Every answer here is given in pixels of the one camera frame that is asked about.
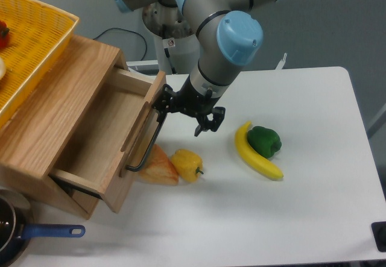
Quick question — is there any white round object in basket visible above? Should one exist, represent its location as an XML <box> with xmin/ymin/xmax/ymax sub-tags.
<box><xmin>0</xmin><ymin>58</ymin><xmax>7</xmax><ymax>79</ymax></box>

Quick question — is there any wooden drawer cabinet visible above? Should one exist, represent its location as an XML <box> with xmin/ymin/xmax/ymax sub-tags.
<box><xmin>0</xmin><ymin>34</ymin><xmax>130</xmax><ymax>221</ymax></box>

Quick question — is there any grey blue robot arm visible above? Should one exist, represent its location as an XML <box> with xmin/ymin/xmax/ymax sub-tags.
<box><xmin>115</xmin><ymin>0</ymin><xmax>280</xmax><ymax>134</ymax></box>

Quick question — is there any yellow toy banana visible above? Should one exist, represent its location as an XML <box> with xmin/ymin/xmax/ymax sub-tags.
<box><xmin>234</xmin><ymin>121</ymin><xmax>283</xmax><ymax>181</ymax></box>

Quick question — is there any green toy bell pepper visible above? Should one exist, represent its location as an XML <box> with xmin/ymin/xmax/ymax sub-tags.
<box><xmin>247</xmin><ymin>126</ymin><xmax>282</xmax><ymax>159</ymax></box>

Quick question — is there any black device at table edge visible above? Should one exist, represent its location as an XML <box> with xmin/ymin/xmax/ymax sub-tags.
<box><xmin>371</xmin><ymin>221</ymin><xmax>386</xmax><ymax>253</ymax></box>

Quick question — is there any blue handled frying pan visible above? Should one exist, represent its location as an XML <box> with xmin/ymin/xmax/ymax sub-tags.
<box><xmin>1</xmin><ymin>190</ymin><xmax>86</xmax><ymax>266</ymax></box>

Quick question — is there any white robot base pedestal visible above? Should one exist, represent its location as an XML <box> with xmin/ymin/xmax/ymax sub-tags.
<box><xmin>142</xmin><ymin>2</ymin><xmax>200</xmax><ymax>74</ymax></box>

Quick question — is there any wooden top drawer black handle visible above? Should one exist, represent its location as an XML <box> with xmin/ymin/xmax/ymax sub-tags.
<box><xmin>48</xmin><ymin>68</ymin><xmax>167</xmax><ymax>214</ymax></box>

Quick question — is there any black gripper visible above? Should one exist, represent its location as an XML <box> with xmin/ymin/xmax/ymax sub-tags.
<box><xmin>151</xmin><ymin>78</ymin><xmax>226</xmax><ymax>137</ymax></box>

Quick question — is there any yellow plastic basket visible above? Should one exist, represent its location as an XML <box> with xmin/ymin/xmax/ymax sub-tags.
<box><xmin>1</xmin><ymin>0</ymin><xmax>79</xmax><ymax>125</ymax></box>

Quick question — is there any red toy pepper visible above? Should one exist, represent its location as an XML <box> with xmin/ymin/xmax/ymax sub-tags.
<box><xmin>0</xmin><ymin>20</ymin><xmax>10</xmax><ymax>49</ymax></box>

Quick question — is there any toy croissant bread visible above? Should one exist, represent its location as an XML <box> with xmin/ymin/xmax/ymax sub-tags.
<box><xmin>139</xmin><ymin>144</ymin><xmax>179</xmax><ymax>186</ymax></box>

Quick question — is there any black cable on floor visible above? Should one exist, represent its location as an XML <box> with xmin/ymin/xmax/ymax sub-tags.
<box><xmin>92</xmin><ymin>27</ymin><xmax>148</xmax><ymax>61</ymax></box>

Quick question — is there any yellow toy bell pepper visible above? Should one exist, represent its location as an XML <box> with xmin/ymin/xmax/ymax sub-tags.
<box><xmin>171</xmin><ymin>149</ymin><xmax>203</xmax><ymax>183</ymax></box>

